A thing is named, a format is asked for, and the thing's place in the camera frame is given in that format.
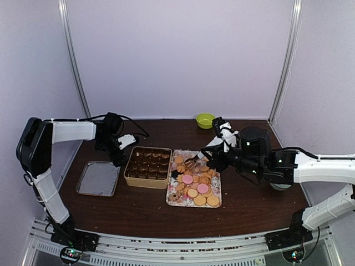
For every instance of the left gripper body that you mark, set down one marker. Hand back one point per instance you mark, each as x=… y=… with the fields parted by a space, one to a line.
x=111 y=143

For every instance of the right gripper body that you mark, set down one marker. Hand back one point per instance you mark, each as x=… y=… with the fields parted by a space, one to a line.
x=220 y=165

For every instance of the steel kitchen tongs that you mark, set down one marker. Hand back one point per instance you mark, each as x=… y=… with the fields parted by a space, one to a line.
x=191 y=162

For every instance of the pink round cookie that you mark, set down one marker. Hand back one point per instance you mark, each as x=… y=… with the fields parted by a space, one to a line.
x=203 y=188
x=187 y=179

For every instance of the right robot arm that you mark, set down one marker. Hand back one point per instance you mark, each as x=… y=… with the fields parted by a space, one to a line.
x=249 y=151

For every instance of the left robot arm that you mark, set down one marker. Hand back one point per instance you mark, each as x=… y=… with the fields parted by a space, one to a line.
x=34 y=153

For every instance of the silver tin lid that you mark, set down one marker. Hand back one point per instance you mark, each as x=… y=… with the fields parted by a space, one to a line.
x=98 y=178

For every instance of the gold cookie tin box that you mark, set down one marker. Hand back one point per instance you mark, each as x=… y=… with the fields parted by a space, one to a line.
x=148 y=167

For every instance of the green plastic bowl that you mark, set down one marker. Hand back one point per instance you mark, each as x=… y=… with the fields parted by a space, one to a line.
x=204 y=120

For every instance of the floral cookie tray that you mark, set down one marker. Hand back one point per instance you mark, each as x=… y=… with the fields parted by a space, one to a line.
x=179 y=194

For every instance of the black sandwich cookie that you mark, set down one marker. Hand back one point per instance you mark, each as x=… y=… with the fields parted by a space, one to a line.
x=175 y=174

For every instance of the round golden biscuit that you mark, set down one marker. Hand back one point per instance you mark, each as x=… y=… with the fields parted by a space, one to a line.
x=213 y=201
x=200 y=200

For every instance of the pale ceramic bowl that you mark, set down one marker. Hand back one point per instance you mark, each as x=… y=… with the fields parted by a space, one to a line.
x=280 y=187

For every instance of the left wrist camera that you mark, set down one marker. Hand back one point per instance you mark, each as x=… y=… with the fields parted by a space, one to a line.
x=127 y=140

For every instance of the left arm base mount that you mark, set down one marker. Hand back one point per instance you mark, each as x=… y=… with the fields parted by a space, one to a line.
x=74 y=248

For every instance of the front aluminium rail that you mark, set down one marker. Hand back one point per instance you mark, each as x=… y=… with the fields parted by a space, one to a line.
x=248 y=249

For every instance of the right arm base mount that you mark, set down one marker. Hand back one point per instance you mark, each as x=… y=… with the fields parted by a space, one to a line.
x=291 y=244

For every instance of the left aluminium frame post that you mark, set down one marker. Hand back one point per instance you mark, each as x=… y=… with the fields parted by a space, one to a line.
x=64 y=16

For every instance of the aluminium frame post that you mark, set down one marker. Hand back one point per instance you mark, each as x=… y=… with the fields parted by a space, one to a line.
x=287 y=62
x=64 y=16

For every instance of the right aluminium frame post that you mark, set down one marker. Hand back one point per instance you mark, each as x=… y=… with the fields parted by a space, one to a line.
x=287 y=62

